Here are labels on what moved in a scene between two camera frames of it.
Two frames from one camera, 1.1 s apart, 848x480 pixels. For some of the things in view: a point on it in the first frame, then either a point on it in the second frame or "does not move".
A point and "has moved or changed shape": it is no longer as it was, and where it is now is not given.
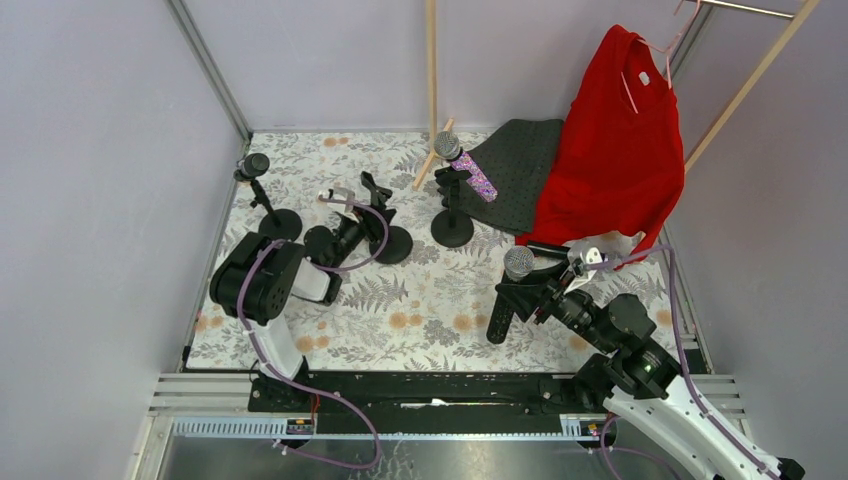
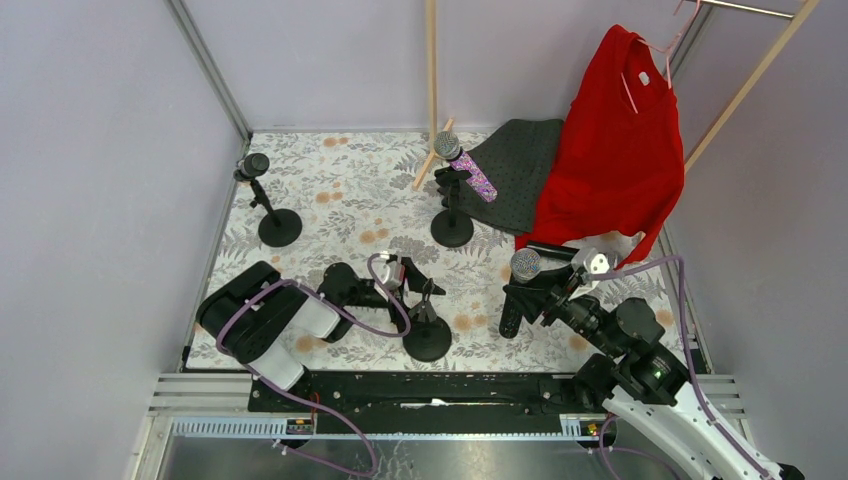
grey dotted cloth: x=515 y=159 does not move
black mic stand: x=390 y=244 to x=429 y=339
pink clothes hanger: x=665 y=50 does not move
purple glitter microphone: x=447 y=146 does not move
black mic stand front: x=281 y=225 does not move
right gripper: x=535 y=299 does not move
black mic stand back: x=451 y=228 does not move
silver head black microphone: x=518 y=263 has moved or changed shape
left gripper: x=357 y=216 to x=407 y=288
